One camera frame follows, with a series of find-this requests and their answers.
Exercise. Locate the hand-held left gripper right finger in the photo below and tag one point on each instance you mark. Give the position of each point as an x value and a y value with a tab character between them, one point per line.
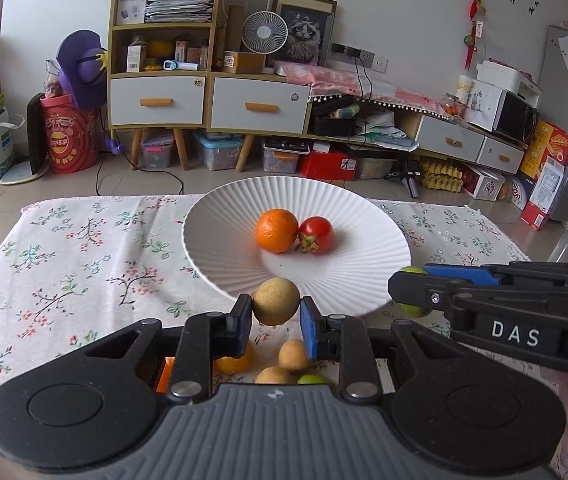
309	330

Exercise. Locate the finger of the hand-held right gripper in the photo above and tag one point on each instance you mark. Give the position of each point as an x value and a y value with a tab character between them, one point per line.
459	274
414	290

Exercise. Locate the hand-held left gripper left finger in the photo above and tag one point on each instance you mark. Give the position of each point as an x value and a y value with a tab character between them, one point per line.
240	327

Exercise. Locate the green lime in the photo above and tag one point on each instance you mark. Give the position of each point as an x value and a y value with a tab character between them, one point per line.
416	311

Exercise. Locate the tan longan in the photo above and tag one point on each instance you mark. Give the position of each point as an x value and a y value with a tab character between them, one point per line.
275	301
274	377
292	355

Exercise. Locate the greenish unripe tomato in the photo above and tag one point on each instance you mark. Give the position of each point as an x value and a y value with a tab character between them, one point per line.
312	380

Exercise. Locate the white ribbed plate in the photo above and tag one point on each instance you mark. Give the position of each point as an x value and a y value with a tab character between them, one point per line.
224	230

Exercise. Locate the small red tomato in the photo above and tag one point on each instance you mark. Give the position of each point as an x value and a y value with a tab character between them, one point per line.
320	232

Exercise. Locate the yellow egg cartons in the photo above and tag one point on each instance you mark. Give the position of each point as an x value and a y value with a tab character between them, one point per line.
441	175

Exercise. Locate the orange mandarin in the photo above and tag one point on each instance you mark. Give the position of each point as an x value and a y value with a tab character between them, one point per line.
276	230

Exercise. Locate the red and white carton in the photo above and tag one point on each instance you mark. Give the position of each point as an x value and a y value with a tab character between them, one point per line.
544	195

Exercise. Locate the long wooden media stand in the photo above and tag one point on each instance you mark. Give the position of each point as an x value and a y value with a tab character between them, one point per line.
451	140

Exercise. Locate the red gift box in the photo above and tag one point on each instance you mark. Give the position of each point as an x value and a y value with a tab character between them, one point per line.
326	166

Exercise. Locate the orange carton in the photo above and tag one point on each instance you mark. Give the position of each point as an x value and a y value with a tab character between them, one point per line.
546	147

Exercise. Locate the white microwave oven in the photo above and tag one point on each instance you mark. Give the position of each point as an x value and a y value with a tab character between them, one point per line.
514	120

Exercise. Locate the glass jar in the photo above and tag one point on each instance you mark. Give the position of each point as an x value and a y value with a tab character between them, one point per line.
451	106

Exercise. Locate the white printed box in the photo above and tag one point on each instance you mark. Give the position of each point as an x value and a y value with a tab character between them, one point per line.
481	105

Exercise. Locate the small clear storage box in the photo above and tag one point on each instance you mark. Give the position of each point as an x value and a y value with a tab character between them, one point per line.
280	160

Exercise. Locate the blue-lidded plastic storage box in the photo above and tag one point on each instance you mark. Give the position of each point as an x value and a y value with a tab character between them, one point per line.
219	152

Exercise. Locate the black case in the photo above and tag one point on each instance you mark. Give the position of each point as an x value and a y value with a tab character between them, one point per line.
334	126

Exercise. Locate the clear plastic storage box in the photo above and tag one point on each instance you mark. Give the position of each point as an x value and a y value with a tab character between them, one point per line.
157	152

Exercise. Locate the white printer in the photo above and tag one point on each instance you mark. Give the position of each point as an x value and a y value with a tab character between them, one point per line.
506	77

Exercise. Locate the pink cloth cover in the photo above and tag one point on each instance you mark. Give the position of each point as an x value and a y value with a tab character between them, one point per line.
344	82

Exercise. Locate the small purple toy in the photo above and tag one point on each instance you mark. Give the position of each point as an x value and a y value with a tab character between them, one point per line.
114	146

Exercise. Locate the low wooden drawer cabinet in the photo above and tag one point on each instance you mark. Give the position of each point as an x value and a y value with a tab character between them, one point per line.
259	105

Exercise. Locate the tall wooden shelf cabinet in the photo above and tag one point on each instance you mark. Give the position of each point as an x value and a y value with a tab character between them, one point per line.
156	105

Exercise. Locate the red snack bucket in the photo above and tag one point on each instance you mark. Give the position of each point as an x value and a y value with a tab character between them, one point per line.
69	135

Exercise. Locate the brown cardboard box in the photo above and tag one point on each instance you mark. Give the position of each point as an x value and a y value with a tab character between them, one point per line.
244	62

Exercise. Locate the white infrared thermometer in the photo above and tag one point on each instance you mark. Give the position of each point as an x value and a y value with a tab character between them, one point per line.
179	65

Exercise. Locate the framed cat picture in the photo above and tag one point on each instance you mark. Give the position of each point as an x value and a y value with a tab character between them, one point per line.
306	32

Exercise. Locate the black panel on white base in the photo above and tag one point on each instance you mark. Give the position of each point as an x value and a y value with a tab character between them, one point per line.
36	135

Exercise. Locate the small white desk fan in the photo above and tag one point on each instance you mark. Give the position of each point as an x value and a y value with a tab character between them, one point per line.
265	32

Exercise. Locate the cardboard tube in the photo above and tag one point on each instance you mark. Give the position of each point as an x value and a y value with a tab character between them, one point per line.
235	30

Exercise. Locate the purple hat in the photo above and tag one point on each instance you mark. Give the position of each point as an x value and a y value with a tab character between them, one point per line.
81	60

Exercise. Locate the stack of papers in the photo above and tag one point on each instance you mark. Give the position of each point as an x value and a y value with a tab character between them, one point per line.
179	9

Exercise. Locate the white product box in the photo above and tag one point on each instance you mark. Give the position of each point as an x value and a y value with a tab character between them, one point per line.
131	6

